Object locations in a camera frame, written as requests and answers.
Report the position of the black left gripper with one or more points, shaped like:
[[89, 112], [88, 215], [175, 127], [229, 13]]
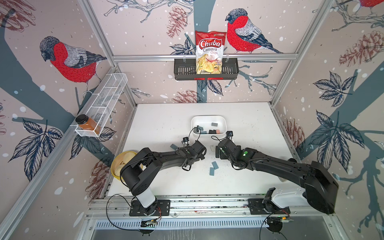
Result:
[[197, 159]]

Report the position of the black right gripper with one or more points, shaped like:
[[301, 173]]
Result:
[[221, 156]]

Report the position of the black eraser 4B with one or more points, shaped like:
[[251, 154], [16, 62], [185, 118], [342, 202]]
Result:
[[217, 152]]

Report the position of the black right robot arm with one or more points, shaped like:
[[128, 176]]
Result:
[[320, 187]]

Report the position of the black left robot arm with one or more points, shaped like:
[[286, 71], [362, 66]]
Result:
[[138, 174]]

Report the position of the white storage box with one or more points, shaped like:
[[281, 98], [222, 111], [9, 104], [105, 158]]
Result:
[[205, 122]]

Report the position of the right circuit board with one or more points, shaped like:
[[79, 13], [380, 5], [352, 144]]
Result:
[[278, 220]]

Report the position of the circuit board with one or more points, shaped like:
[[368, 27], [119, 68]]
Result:
[[148, 224], [278, 220]]

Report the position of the left circuit board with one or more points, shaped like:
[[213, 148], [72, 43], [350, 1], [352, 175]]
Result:
[[148, 224]]

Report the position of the Chuba cassava chips bag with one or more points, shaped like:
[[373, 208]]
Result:
[[209, 52]]

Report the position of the orange spice jar black lid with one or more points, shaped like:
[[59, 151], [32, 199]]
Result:
[[88, 124]]

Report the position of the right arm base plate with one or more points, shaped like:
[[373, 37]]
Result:
[[263, 207]]

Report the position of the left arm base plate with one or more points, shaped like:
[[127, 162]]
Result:
[[163, 207]]

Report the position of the black wire wall basket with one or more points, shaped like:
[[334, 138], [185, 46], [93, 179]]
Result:
[[189, 69]]

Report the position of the clear acrylic wall shelf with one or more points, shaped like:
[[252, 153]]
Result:
[[104, 103]]

